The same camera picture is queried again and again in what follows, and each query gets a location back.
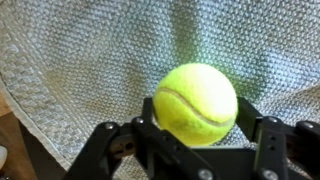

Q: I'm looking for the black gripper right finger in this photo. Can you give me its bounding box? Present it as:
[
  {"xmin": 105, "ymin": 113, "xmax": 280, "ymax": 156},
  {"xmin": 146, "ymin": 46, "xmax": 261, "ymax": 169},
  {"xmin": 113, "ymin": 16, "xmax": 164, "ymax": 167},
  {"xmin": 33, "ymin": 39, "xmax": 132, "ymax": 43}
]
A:
[{"xmin": 236, "ymin": 97, "xmax": 320, "ymax": 180}]

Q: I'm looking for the tennis ball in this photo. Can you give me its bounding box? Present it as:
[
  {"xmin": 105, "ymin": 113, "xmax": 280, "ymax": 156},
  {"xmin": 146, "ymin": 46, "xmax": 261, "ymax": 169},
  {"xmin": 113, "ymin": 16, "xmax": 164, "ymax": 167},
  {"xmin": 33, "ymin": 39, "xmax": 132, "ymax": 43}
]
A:
[{"xmin": 153, "ymin": 63, "xmax": 238, "ymax": 146}]

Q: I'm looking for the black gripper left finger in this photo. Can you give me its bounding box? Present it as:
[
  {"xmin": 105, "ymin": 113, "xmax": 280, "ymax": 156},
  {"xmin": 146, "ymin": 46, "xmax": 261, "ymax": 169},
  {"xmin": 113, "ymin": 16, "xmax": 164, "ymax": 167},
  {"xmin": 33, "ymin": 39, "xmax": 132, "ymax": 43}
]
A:
[{"xmin": 63, "ymin": 98, "xmax": 214, "ymax": 180}]

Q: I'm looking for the grey towel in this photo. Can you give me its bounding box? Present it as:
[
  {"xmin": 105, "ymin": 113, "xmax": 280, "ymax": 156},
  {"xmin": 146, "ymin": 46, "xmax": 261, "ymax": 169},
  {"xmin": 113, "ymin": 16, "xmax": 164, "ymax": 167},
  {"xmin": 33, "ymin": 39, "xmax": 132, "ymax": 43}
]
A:
[{"xmin": 0, "ymin": 0, "xmax": 320, "ymax": 180}]

